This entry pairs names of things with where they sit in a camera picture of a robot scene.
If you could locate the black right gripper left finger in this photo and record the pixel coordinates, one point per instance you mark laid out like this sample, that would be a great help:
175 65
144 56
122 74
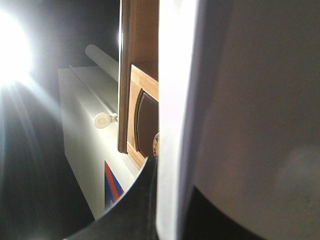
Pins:
133 217

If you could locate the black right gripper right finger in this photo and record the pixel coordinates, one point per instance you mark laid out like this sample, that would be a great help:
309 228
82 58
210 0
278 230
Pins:
205 222

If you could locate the white paper sheet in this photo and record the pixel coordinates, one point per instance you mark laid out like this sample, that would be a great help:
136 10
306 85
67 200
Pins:
239 114

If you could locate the wooden shelf unit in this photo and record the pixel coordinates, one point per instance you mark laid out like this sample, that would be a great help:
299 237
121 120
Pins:
138 74

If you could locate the white cabinet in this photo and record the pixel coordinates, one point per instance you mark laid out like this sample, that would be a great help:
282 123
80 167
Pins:
84 93

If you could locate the white roller blind tube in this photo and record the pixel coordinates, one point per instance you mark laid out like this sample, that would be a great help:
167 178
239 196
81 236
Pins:
103 60

